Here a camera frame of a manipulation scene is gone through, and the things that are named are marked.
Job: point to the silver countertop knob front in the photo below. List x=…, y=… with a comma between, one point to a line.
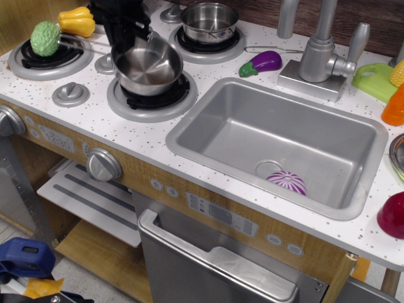
x=70, y=95

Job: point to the yellow toy corn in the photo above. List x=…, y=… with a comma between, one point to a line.
x=396, y=77

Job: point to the steel pot on rear burner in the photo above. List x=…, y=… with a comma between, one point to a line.
x=208, y=22

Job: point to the silver countertop knob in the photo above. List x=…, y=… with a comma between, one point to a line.
x=171, y=15
x=105, y=65
x=70, y=95

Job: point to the yellow tape piece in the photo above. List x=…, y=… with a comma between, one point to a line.
x=41, y=287

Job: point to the red toy fruit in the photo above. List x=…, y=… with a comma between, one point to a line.
x=390, y=216

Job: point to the blue clamp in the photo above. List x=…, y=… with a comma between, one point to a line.
x=26, y=258

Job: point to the orange toy carrot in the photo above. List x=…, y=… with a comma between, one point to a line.
x=393, y=111

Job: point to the silver oven dial left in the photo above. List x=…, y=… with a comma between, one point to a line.
x=11, y=122

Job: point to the left rear stove burner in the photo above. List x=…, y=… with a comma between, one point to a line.
x=73, y=54

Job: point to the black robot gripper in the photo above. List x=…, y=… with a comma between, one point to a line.
x=122, y=17

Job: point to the grey plastic sink basin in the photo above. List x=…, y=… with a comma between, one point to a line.
x=249, y=132

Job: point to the silver toy faucet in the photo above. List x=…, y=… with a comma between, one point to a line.
x=321, y=72

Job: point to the steel bowl at right edge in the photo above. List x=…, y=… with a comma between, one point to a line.
x=396, y=155

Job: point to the white oven rack shelf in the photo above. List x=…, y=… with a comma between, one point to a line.
x=106, y=205

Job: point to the silver oven dial centre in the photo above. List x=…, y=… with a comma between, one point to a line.
x=102, y=166

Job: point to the green toy cutting board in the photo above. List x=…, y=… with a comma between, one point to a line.
x=373, y=79

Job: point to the silver dishwasher door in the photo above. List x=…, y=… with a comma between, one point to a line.
x=187, y=261

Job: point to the yellow toy bell pepper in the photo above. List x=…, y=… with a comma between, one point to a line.
x=78, y=21

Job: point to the right rear stove burner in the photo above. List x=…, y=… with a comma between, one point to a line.
x=200, y=53

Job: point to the silver oven dial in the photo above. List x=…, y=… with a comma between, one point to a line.
x=102, y=166
x=11, y=122

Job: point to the purple striped toy onion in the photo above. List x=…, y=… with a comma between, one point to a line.
x=288, y=180

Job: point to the green bumpy toy vegetable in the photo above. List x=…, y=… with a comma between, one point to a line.
x=44, y=39

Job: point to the front stove burner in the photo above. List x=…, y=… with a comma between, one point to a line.
x=171, y=104

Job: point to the silver countertop knob middle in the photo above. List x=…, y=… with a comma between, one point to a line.
x=105, y=65

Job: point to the silver countertop knob rear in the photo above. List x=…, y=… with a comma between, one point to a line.
x=171, y=15

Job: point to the steel saucepan with wire handle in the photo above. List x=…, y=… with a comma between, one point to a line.
x=146, y=68

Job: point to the purple toy eggplant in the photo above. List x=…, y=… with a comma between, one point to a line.
x=263, y=62

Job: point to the stove burner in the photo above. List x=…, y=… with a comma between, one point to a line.
x=200, y=53
x=171, y=104
x=73, y=54

